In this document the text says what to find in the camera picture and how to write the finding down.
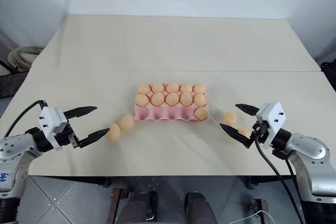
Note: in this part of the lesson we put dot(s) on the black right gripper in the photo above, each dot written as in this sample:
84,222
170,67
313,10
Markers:
260,130

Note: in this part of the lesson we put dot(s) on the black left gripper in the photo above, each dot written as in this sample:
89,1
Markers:
68,137

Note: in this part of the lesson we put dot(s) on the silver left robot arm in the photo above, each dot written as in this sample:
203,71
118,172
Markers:
15,150

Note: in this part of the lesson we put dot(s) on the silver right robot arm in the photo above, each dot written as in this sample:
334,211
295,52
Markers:
309,153

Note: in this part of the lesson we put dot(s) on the pink egg tray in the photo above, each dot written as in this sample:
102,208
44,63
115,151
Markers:
162,115

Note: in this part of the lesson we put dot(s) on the pale orange egg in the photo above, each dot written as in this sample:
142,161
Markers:
157,99
172,98
201,113
142,100
114,131
172,87
244,131
186,88
186,99
230,118
158,87
200,88
200,99
126,122
143,89

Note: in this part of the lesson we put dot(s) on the black table clamp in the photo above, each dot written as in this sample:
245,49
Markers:
253,182
101,181

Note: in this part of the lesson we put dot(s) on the beige rolled material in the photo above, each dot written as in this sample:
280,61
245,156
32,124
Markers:
23,57

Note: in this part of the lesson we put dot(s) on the dark rounded shape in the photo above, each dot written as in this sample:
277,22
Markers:
199,209
136,208

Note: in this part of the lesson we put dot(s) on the black equipment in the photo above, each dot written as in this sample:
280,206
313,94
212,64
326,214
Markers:
328,70

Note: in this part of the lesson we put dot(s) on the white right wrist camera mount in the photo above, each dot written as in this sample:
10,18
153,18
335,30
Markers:
273,116

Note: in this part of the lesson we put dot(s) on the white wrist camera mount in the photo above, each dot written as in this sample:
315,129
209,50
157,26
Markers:
273,116
51,121

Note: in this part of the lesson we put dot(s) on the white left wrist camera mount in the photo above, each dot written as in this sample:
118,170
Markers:
51,121

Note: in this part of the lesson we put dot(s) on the rusty brown bracket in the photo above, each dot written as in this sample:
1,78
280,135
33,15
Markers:
260,211
118,205

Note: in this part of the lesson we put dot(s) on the dark metal frame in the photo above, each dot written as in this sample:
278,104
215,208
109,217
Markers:
6,79

